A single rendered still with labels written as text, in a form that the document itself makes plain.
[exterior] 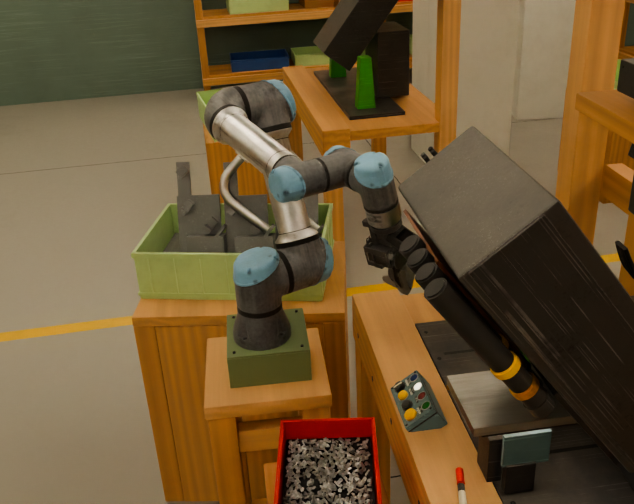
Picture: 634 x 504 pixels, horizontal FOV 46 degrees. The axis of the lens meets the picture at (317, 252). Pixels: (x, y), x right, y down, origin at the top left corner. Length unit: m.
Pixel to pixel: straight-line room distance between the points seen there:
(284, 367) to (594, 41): 1.14
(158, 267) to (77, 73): 6.26
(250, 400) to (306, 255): 0.39
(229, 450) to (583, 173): 1.21
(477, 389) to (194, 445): 1.45
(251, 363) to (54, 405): 1.74
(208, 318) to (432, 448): 0.98
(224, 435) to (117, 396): 1.56
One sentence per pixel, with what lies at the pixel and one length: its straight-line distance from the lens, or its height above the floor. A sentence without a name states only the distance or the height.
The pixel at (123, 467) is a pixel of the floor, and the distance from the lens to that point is 3.09.
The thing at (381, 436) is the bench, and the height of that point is 0.42.
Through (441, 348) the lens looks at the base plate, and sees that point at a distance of 1.97.
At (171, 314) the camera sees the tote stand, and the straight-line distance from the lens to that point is 2.41.
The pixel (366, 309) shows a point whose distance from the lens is 2.13.
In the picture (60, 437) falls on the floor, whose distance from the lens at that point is 3.32.
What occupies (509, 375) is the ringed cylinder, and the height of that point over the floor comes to 1.34.
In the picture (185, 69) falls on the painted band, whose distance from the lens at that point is 8.51.
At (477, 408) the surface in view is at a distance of 1.41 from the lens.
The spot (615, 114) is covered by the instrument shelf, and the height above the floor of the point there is 1.54.
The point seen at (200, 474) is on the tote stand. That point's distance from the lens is 2.79.
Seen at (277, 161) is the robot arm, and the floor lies 1.48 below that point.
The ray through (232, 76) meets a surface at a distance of 7.93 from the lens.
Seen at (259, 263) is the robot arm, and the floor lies 1.17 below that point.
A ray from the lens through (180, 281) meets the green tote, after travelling 2.45.
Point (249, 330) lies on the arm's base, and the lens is 1.88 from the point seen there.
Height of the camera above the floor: 2.00
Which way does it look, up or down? 27 degrees down
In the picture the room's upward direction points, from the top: 3 degrees counter-clockwise
